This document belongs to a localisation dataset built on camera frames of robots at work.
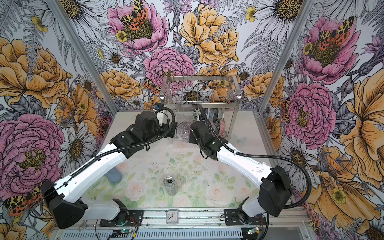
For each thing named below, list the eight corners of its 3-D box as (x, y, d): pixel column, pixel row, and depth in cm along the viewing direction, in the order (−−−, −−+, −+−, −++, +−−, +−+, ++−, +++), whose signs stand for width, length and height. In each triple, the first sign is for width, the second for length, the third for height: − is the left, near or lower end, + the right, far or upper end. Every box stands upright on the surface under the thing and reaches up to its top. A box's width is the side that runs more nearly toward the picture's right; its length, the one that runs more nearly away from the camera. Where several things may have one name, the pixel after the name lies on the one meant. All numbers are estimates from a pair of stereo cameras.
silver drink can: (167, 196, 83) (162, 187, 71) (168, 186, 86) (164, 175, 75) (176, 196, 83) (173, 187, 71) (177, 186, 86) (174, 175, 75)
